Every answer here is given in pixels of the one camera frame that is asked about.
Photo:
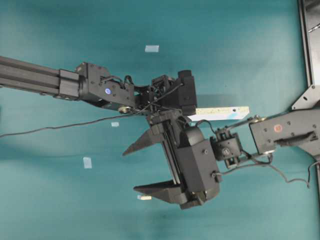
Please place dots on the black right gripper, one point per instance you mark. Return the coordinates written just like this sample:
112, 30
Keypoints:
191, 160

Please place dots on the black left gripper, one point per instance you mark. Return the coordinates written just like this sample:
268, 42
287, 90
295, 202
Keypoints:
163, 91

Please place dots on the small white rod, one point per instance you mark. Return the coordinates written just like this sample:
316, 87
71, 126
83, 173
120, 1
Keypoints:
144, 197

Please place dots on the white wooden board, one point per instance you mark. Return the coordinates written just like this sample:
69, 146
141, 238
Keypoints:
220, 113

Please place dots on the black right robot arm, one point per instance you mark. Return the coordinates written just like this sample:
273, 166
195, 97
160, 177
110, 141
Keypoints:
300, 128

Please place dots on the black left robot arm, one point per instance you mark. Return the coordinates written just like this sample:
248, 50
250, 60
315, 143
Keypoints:
96, 86

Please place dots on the light blue tape marker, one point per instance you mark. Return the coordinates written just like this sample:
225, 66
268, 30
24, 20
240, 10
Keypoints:
152, 48

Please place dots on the small blue tape marker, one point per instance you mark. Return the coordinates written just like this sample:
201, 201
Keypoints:
115, 124

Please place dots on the blue tape marker left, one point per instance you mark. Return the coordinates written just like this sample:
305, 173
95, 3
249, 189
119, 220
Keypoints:
87, 162

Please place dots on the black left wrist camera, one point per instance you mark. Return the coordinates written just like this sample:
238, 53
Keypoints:
187, 93

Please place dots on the black metal frame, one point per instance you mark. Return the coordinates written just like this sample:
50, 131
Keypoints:
309, 16

